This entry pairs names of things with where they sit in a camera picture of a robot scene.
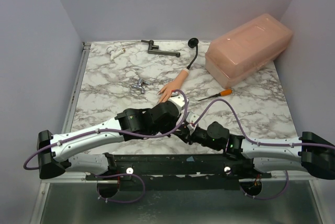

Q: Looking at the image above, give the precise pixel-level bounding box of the dark bronze faucet handle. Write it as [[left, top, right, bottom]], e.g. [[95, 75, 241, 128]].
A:
[[141, 39, 181, 58]]

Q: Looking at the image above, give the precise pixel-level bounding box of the pink plastic storage box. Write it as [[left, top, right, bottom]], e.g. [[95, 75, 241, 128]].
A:
[[205, 14, 293, 88]]

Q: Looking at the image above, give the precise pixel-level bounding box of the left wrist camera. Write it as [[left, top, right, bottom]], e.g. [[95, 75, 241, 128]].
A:
[[168, 95, 189, 112]]

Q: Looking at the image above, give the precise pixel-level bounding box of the mannequin practice hand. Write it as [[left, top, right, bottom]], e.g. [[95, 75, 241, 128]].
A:
[[158, 68, 189, 103]]

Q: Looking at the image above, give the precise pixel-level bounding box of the black mounting rail base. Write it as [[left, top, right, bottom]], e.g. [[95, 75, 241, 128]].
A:
[[86, 154, 271, 191]]

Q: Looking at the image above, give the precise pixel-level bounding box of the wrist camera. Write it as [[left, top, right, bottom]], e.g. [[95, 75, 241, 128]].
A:
[[168, 95, 189, 112], [186, 111, 199, 130]]

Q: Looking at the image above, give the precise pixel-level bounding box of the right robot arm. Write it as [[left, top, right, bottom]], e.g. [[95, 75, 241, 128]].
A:
[[174, 121, 334, 180]]

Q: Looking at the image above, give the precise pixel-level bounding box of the black flexible stand with base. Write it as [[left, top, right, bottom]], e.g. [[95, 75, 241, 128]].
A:
[[186, 37, 199, 70]]

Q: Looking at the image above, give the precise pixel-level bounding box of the white plastic faucet tap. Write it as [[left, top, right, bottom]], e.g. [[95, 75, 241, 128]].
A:
[[106, 47, 126, 61]]

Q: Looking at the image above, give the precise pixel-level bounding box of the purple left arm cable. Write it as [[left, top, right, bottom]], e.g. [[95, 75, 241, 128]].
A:
[[23, 89, 189, 204]]

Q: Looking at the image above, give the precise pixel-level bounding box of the orange handled screwdriver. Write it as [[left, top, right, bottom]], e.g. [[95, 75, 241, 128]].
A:
[[198, 89, 233, 102]]

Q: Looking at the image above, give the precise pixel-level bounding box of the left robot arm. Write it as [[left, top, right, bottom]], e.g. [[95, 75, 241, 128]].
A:
[[37, 100, 185, 180]]

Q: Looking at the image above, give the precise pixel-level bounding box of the chrome faucet tap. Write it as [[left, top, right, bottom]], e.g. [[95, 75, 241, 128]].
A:
[[131, 78, 151, 94]]

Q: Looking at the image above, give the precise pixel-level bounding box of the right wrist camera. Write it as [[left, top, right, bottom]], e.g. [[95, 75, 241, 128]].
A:
[[186, 111, 199, 130]]

